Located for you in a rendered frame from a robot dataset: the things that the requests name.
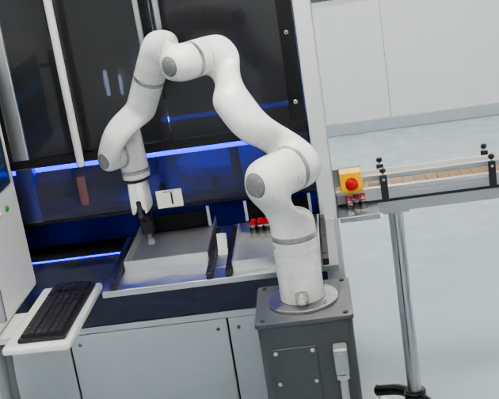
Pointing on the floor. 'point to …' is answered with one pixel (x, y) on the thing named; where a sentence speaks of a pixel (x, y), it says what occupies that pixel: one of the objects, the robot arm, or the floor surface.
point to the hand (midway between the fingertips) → (147, 226)
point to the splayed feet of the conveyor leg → (398, 392)
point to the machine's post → (317, 118)
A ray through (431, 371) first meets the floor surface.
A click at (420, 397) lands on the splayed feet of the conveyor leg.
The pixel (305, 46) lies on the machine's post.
